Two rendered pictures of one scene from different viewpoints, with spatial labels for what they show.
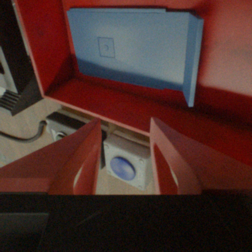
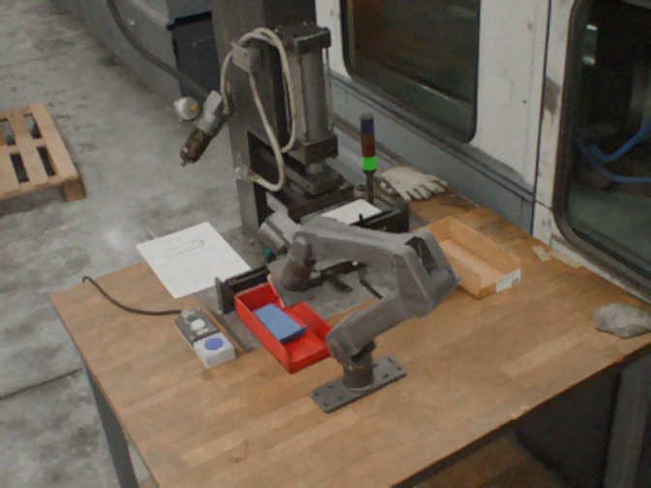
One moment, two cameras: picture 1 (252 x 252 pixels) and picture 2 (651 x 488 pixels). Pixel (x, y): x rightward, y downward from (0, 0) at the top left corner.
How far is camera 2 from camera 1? 169 cm
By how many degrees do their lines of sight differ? 66
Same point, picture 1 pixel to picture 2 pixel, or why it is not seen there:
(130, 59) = (273, 326)
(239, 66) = (300, 349)
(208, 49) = (298, 341)
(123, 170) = (215, 342)
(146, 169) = (226, 350)
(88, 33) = (269, 312)
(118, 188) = (163, 366)
